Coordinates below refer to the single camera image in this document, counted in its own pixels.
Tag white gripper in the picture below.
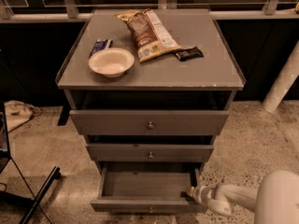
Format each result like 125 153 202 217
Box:
186 186 214 205

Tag grey bottom drawer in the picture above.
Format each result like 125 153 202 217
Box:
91 162 205 214

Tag grey drawer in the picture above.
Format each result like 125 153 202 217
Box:
70 110 228 136
86 144 214 162
91 162 205 214

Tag grey middle drawer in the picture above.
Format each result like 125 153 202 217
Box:
86 144 214 162

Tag grey drawer cabinet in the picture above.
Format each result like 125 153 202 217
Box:
55 8 247 173

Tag grey top drawer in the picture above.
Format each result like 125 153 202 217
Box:
70 110 228 136

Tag black snack packet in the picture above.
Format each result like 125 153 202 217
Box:
173 47 204 62

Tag white paper bowl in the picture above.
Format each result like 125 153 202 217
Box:
89 48 135 77

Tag brown chip bag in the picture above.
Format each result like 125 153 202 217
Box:
116 8 180 63

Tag white slanted pole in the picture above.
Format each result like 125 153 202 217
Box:
262 41 299 113

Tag blue snack bar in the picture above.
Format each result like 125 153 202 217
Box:
89 39 113 57

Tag black folding stand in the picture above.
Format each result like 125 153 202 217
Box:
0 101 62 224

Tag beige cloth bag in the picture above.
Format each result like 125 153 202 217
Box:
5 100 41 132

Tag metal window railing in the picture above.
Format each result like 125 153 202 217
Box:
0 0 299 22

